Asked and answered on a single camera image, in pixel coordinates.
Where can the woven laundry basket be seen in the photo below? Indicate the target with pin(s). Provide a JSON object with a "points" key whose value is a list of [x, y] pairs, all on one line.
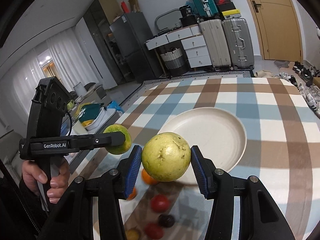
{"points": [[173, 58]]}

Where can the plaid checkered tablecloth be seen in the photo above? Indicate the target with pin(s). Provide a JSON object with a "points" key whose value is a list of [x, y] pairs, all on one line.
{"points": [[282, 149]]}

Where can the brown longan with stem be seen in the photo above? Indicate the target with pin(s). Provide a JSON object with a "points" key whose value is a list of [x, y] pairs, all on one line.
{"points": [[133, 234]]}

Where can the white drawer desk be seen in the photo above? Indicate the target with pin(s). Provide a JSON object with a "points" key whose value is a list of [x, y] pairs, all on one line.
{"points": [[190, 40]]}

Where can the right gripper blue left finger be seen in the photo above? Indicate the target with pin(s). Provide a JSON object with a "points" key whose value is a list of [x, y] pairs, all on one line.
{"points": [[125, 175]]}

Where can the small orange mandarin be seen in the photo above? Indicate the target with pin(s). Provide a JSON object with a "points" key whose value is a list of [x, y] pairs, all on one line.
{"points": [[133, 194]]}

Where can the cream round plate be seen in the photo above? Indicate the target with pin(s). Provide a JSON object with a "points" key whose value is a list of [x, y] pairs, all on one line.
{"points": [[219, 134]]}

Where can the silver hard suitcase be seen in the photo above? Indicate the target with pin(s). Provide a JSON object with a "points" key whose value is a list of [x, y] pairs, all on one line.
{"points": [[239, 43]]}

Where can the person's left hand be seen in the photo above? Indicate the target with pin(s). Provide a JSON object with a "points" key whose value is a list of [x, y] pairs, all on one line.
{"points": [[32, 174]]}

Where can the red tomato near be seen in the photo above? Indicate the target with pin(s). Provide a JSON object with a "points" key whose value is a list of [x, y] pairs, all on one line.
{"points": [[153, 231]]}

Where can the green-yellow lime fruit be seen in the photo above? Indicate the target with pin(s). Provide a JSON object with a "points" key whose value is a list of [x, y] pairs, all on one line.
{"points": [[117, 150]]}

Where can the red tomato far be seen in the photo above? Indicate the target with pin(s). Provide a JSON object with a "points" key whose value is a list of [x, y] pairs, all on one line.
{"points": [[159, 203]]}

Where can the wooden yellow door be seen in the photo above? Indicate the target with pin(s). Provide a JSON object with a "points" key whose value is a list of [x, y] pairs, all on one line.
{"points": [[277, 29]]}

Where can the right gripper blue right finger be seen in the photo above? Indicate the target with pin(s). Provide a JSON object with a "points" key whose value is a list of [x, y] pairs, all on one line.
{"points": [[208, 177]]}

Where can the dark plum on table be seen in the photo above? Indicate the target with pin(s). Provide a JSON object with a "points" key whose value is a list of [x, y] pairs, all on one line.
{"points": [[166, 221]]}

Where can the stacked shoe boxes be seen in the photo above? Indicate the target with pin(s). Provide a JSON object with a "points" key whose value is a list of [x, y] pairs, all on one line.
{"points": [[227, 9]]}

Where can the large orange mandarin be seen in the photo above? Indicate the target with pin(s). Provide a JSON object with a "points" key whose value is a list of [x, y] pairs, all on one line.
{"points": [[148, 179]]}

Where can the red tomato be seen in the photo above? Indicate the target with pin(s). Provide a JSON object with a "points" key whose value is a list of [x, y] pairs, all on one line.
{"points": [[159, 203], [153, 231]]}

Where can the white curtains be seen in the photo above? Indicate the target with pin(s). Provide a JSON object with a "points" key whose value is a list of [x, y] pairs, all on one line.
{"points": [[64, 58]]}

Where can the beige hard suitcase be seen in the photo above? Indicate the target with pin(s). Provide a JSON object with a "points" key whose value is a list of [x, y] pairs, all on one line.
{"points": [[215, 39]]}

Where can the black glass cabinet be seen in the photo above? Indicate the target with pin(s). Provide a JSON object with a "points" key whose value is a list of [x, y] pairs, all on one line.
{"points": [[99, 28]]}

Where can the yellow-green guava fruit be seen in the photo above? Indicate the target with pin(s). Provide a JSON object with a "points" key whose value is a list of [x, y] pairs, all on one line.
{"points": [[166, 157]]}

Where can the dark grey refrigerator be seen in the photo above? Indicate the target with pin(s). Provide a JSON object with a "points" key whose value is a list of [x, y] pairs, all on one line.
{"points": [[131, 32]]}

